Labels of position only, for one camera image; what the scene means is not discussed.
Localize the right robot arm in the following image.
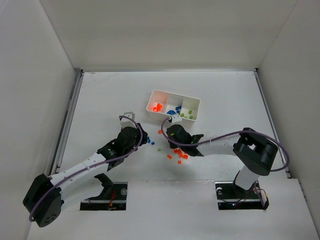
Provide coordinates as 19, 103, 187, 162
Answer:
166, 124, 279, 190

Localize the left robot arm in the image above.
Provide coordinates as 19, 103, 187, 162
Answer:
22, 126, 148, 228

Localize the orange two-by-two lego brick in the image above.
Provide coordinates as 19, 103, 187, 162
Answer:
173, 148, 182, 154

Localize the white three-compartment tray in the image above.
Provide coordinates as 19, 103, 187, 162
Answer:
146, 90, 201, 127

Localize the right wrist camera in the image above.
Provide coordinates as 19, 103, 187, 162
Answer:
168, 114, 183, 124

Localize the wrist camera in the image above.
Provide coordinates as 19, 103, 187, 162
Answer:
119, 111, 136, 128
168, 114, 183, 124

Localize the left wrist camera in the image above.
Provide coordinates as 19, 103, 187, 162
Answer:
119, 111, 136, 128

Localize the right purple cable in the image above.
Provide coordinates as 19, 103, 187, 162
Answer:
160, 116, 291, 173

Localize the purple cable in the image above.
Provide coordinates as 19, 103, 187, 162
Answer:
160, 116, 291, 173
28, 115, 144, 223

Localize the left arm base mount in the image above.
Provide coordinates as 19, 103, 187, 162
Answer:
79, 173, 128, 211

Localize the left aluminium table rail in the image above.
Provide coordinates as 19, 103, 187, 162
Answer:
48, 68, 84, 175

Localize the aluminium table rail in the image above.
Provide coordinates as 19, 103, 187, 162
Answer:
254, 68, 287, 166
48, 68, 84, 175

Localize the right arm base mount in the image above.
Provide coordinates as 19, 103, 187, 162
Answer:
215, 181, 270, 211

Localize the right aluminium table rail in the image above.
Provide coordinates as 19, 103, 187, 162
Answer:
254, 68, 287, 166

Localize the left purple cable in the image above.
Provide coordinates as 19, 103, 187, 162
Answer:
28, 115, 144, 223

